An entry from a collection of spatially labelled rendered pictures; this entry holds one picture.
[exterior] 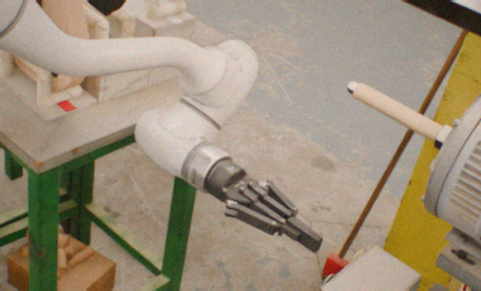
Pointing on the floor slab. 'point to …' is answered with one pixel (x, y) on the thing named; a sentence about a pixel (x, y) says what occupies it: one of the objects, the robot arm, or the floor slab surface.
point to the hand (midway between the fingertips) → (303, 234)
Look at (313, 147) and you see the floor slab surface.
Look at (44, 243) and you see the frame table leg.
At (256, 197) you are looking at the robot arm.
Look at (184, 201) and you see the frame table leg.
